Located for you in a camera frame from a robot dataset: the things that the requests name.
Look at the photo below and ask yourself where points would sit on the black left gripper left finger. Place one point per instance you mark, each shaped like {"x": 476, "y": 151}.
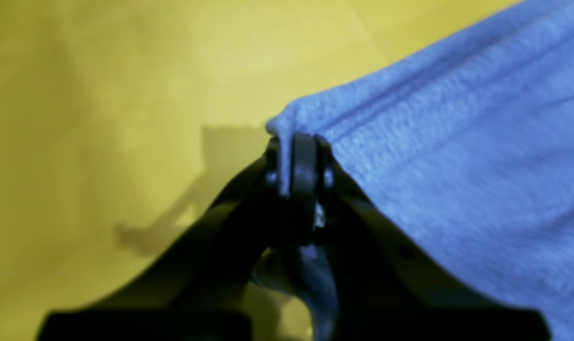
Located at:
{"x": 194, "y": 291}

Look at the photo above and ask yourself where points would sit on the grey t-shirt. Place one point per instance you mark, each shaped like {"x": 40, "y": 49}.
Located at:
{"x": 468, "y": 145}

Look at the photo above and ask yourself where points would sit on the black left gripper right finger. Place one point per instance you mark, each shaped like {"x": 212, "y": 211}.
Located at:
{"x": 387, "y": 288}

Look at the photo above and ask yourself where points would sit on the yellow table cloth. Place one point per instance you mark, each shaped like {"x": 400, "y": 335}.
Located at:
{"x": 120, "y": 120}

